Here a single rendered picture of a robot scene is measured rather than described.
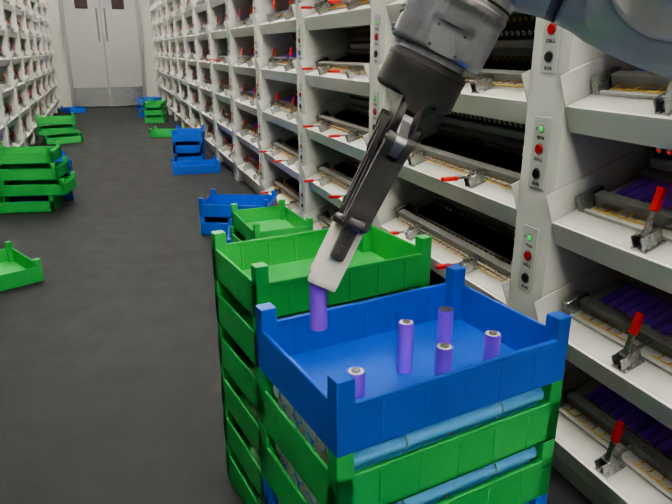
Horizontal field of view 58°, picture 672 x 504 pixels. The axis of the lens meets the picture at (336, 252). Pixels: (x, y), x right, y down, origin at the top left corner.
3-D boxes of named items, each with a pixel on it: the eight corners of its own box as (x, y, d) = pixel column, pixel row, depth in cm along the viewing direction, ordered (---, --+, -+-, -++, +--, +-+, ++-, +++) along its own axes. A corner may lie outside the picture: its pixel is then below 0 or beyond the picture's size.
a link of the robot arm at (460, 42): (421, -35, 48) (387, 37, 50) (521, 17, 49) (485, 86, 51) (410, -22, 56) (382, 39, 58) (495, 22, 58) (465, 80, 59)
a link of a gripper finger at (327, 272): (364, 230, 59) (365, 232, 58) (334, 290, 61) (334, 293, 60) (336, 217, 59) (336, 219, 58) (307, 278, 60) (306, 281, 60)
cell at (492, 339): (487, 389, 67) (492, 336, 65) (476, 381, 69) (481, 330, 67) (500, 385, 68) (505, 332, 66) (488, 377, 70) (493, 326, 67)
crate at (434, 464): (337, 528, 59) (337, 459, 56) (259, 422, 76) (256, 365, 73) (556, 438, 72) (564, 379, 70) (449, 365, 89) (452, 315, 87)
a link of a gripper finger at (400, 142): (423, 106, 55) (434, 106, 50) (398, 158, 56) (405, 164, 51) (400, 95, 55) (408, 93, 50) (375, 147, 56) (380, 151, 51)
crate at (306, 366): (337, 459, 56) (337, 384, 54) (256, 365, 73) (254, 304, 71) (564, 379, 70) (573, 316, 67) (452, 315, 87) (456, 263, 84)
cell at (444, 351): (439, 404, 64) (443, 349, 62) (429, 396, 66) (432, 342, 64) (453, 400, 65) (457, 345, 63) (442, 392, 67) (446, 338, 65)
